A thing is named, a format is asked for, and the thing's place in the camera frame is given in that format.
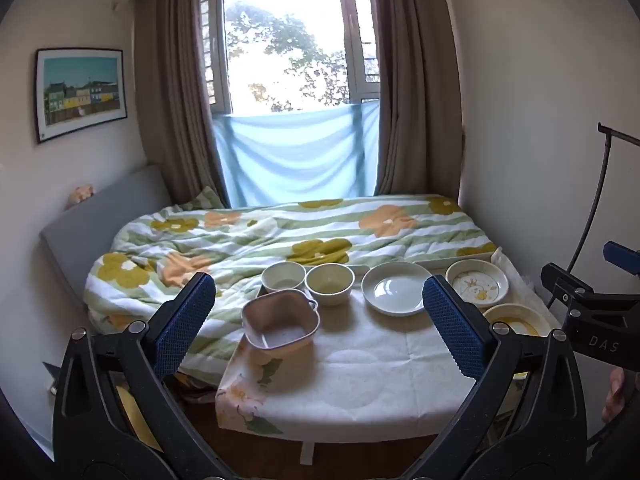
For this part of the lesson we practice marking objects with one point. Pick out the person's right hand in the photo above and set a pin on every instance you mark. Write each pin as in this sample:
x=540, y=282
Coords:
x=615, y=395

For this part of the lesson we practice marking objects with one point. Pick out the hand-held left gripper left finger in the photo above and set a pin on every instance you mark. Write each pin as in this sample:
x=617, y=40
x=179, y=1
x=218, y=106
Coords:
x=185, y=320

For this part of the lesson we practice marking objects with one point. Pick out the window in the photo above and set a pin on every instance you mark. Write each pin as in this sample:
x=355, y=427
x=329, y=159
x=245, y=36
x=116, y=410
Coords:
x=280, y=35

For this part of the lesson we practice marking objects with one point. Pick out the white bowl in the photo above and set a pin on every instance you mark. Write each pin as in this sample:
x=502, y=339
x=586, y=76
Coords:
x=282, y=280

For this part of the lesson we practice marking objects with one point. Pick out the floral striped blanket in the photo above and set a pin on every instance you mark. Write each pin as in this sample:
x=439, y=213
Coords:
x=250, y=240

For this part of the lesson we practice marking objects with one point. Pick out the yellow rim plate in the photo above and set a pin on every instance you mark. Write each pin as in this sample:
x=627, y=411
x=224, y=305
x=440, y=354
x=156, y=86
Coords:
x=520, y=320

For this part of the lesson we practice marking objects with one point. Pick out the plain white plate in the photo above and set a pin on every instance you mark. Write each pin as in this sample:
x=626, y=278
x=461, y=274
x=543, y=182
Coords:
x=395, y=290

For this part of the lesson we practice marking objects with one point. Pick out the light blue cloth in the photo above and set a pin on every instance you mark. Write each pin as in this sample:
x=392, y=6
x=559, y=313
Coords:
x=290, y=155

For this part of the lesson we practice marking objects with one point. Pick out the brown curtain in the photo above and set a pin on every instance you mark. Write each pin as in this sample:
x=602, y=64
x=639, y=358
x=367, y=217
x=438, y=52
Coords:
x=170, y=85
x=415, y=85

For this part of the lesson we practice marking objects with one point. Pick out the grey headboard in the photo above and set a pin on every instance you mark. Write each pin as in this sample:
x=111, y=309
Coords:
x=100, y=215

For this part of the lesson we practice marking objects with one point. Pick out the framed houses picture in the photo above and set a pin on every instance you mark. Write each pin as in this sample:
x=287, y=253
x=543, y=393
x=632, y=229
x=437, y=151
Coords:
x=80, y=92

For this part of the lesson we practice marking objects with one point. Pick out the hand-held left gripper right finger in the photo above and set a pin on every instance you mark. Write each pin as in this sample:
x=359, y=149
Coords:
x=455, y=325

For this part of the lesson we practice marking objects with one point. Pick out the white floral tablecloth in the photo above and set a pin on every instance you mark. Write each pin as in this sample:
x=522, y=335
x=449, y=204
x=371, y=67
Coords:
x=375, y=370

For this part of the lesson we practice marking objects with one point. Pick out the small plush toy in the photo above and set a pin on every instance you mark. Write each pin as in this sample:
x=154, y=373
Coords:
x=82, y=194

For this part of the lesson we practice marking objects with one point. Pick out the white table leg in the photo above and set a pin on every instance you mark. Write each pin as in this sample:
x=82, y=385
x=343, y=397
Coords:
x=307, y=452

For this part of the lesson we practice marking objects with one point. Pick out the pink square bowl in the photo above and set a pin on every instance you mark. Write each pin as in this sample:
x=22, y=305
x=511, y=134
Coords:
x=280, y=337

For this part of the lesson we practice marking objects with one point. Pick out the duck print plate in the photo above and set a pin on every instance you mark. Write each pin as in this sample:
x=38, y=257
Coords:
x=475, y=285

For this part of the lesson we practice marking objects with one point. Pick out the cream bowl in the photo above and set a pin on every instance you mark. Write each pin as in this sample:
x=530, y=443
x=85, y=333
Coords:
x=330, y=287

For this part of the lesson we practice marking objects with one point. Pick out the green patterned pillow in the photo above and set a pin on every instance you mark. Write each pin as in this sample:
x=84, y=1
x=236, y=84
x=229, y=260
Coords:
x=205, y=199

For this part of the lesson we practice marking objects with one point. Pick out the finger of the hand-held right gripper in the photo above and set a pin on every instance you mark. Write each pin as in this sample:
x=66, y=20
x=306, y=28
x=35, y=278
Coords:
x=620, y=255

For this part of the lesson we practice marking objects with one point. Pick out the black metal stand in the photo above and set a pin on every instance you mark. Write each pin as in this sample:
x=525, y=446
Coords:
x=606, y=150

